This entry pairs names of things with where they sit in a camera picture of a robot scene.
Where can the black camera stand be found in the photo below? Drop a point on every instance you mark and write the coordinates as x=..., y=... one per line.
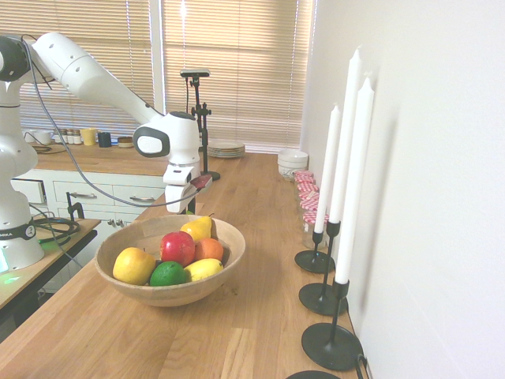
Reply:
x=204, y=150

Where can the red and white wrist camera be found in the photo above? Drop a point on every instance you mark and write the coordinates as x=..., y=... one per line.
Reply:
x=202, y=182

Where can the black candle holder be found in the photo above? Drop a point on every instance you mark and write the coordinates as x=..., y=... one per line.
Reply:
x=321, y=298
x=331, y=349
x=313, y=261

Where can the wide wooden window blind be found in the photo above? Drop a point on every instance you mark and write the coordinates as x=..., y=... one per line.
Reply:
x=236, y=71

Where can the yellow lemon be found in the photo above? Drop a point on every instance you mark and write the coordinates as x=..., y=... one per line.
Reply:
x=203, y=269

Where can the white kitchen cabinet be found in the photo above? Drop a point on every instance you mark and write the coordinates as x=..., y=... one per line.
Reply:
x=98, y=185

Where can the orange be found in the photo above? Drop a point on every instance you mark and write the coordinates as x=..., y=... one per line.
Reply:
x=210, y=249

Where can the black mug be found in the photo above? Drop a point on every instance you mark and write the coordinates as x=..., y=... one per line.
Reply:
x=104, y=139

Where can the plain white bowl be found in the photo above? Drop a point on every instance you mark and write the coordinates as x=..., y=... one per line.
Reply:
x=292, y=156

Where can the white cup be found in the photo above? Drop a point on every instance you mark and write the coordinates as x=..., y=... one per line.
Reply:
x=41, y=136

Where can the brown and white bowl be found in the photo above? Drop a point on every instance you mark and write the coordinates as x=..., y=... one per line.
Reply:
x=126, y=141

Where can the yellow mug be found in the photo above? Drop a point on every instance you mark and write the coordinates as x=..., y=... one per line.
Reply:
x=89, y=136

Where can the yellow apple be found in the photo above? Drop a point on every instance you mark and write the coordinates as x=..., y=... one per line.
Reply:
x=133, y=266

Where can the green lime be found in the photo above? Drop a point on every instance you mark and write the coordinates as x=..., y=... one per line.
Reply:
x=167, y=274

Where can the spice jar row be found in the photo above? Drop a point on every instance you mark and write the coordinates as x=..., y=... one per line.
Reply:
x=70, y=136

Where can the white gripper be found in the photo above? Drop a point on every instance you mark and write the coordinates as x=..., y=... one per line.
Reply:
x=176, y=199

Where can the glass jar red checked lid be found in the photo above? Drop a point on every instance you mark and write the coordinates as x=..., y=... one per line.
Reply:
x=309, y=227
x=309, y=206
x=307, y=196
x=305, y=186
x=304, y=175

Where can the red apple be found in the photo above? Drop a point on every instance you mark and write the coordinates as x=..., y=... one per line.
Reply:
x=177, y=246

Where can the yellow pear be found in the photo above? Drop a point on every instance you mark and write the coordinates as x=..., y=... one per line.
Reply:
x=197, y=227

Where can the black round disc with knob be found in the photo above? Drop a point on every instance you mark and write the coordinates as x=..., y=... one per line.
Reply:
x=313, y=375

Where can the white plate stack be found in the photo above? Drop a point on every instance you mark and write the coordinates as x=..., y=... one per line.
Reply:
x=225, y=149

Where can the white patterned bowl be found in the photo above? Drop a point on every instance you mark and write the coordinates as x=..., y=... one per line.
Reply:
x=292, y=171

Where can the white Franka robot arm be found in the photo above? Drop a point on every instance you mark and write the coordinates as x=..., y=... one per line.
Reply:
x=98, y=83

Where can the black clamp on robot table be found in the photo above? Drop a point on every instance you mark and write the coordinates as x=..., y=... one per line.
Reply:
x=75, y=205

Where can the tallest white taper candle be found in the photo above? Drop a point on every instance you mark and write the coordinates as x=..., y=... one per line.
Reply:
x=345, y=138

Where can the wooden fruit bowl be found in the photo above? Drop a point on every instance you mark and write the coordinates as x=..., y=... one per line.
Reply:
x=173, y=296

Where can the robot mounting table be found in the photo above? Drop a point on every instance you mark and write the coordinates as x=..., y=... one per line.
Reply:
x=59, y=245

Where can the grey camera on floor stand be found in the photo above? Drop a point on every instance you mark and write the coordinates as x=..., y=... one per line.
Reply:
x=195, y=73

